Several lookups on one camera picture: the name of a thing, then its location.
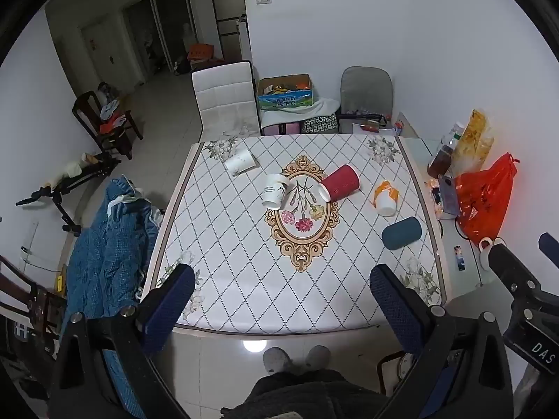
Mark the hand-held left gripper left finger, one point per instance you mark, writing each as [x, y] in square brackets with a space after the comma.
[171, 301]

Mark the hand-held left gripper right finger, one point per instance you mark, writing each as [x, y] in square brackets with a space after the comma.
[393, 303]

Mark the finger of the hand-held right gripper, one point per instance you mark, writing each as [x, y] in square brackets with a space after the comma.
[550, 248]
[513, 266]

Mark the dark teal cup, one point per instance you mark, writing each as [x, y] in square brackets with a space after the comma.
[401, 233]

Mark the orange and white cup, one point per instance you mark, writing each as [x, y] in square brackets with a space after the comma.
[386, 198]

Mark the red paper cup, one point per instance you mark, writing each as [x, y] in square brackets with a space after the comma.
[341, 182]

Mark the white cup with dark print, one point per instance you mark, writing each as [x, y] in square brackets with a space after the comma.
[276, 191]

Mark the white cup with gold print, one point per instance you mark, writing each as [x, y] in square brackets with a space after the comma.
[240, 160]

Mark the white mug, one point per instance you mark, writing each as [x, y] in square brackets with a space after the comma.
[485, 253]

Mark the glass top side table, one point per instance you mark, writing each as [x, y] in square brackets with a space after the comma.
[469, 288]

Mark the small printed card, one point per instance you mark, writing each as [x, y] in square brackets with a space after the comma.
[459, 257]

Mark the orange plastic bag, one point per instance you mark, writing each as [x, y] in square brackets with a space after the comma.
[484, 203]

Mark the blue quilted blanket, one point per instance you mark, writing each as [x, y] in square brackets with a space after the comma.
[107, 244]

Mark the floral diamond pattern tablecloth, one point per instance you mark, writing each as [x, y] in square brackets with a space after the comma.
[244, 248]

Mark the grey slipper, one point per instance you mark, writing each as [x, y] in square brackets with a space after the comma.
[318, 357]
[276, 360]

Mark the grey smartphone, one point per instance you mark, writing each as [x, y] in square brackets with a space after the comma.
[449, 194]

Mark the person's legs in dark pants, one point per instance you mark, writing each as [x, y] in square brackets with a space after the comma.
[301, 393]

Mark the yellow snack bag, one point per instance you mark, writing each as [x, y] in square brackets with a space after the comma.
[474, 144]

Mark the brown liquid bottle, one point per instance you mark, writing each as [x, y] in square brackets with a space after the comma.
[439, 161]

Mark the clear bottle with white cap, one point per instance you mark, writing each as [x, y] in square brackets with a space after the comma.
[456, 133]

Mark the brown wooden chair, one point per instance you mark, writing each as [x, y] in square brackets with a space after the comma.
[26, 297]

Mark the black tripod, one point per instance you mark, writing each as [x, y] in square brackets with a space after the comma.
[65, 183]

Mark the black patterned bag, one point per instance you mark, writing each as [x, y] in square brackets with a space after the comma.
[320, 124]

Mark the pile of clothes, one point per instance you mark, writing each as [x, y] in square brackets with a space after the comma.
[111, 111]

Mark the pink storage box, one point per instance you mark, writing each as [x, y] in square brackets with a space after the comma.
[279, 129]

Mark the dark wooden chair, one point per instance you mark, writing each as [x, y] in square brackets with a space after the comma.
[87, 111]

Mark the white padded chair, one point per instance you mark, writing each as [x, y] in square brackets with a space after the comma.
[225, 98]

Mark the grey cushioned chair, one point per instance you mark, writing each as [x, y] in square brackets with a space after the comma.
[366, 91]

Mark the blue green cardboard box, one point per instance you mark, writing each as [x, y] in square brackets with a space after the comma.
[286, 94]

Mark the orange box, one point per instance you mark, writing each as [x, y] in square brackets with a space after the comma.
[201, 52]

